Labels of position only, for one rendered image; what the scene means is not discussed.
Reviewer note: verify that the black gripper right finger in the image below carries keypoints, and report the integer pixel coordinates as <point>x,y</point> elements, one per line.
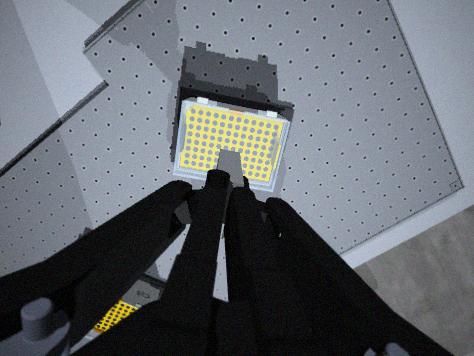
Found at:
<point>338,305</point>

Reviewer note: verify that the grey flat base plate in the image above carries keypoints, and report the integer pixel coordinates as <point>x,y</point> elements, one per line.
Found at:
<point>365,149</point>

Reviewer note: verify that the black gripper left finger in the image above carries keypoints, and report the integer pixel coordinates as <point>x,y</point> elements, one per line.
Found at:
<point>48,307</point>

